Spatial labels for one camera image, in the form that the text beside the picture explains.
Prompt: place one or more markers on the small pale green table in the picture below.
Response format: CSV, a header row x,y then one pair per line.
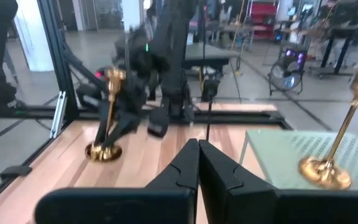
x,y
281,155

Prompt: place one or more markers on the black standing desk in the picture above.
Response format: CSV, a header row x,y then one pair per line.
x,y
348,28

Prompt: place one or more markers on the red shelf cart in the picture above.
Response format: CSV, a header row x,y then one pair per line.
x,y
263,12

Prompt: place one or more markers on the computer with purple lights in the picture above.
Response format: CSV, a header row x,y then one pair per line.
x,y
294,52

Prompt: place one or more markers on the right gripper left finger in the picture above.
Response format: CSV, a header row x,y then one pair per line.
x,y
182,174

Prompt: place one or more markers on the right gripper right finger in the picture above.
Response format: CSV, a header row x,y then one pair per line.
x,y
219,180

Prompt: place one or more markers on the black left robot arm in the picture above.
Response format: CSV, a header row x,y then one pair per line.
x,y
172,46

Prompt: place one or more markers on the black foot bracket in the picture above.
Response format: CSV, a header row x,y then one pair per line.
x,y
15,172

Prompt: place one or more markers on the silver corner bracket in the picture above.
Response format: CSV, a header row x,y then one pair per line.
x,y
58,115

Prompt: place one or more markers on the black floor fan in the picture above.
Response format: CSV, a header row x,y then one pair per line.
x,y
286,76

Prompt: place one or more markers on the gold candlestick holder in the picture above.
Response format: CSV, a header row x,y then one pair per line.
x,y
115,81
325,174

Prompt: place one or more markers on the black candlestick holder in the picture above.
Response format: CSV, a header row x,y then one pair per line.
x,y
210,90

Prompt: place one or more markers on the black aluminium frame post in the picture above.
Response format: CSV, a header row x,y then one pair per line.
x,y
57,56

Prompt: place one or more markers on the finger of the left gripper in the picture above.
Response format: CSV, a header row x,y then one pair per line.
x,y
123,127
102,124

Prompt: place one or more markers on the white building column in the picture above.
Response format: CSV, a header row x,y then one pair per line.
x,y
33,37

